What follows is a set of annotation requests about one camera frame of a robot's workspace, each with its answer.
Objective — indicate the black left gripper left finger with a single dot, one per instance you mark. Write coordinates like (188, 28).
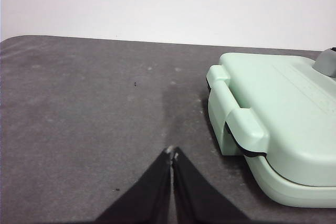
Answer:
(147, 200)

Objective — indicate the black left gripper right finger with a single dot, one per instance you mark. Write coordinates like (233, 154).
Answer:
(197, 200)

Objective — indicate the green breakfast machine base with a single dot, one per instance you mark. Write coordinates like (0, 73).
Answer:
(288, 192)

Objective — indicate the green hinged griddle cover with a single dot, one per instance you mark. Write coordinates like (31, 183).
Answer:
(283, 108)

